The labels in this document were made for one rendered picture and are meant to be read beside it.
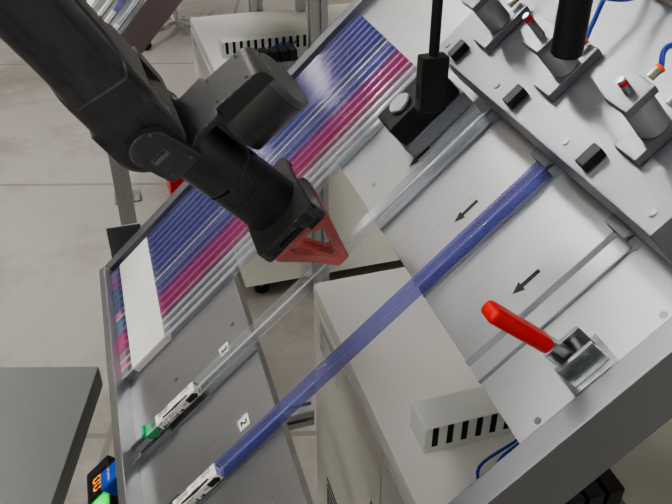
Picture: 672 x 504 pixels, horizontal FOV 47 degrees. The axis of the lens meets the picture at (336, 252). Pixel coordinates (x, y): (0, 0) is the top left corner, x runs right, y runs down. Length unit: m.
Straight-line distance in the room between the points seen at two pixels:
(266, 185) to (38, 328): 1.66
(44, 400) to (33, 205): 1.75
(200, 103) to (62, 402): 0.62
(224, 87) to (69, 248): 1.99
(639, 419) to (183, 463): 0.46
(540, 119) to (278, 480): 0.38
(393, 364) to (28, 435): 0.51
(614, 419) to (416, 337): 0.66
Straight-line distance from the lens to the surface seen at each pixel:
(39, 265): 2.54
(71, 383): 1.18
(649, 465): 1.07
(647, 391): 0.54
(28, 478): 1.08
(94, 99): 0.58
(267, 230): 0.70
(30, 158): 3.20
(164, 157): 0.62
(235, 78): 0.63
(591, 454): 0.56
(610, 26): 0.65
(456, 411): 1.00
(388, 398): 1.07
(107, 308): 1.08
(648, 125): 0.53
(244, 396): 0.78
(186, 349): 0.91
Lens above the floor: 1.38
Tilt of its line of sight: 35 degrees down
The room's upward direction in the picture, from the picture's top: straight up
